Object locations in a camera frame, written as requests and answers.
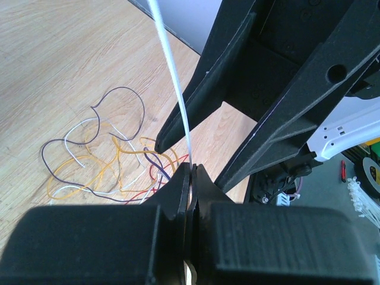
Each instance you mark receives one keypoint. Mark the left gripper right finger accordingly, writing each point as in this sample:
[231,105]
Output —
[268,244]

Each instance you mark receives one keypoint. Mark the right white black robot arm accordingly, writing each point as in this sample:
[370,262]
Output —
[353,121]

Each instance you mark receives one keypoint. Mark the white zip tie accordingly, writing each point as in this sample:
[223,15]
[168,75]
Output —
[162,34]

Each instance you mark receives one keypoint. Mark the yellow black tape roll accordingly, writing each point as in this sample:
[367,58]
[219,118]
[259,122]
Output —
[366,169]

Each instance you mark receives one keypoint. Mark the bundle of spare zip ties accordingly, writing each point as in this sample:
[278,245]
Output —
[362,202]

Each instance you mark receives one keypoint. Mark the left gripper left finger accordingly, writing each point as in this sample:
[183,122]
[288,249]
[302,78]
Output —
[102,244]

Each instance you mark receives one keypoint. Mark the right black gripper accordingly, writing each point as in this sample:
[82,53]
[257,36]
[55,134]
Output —
[279,60]

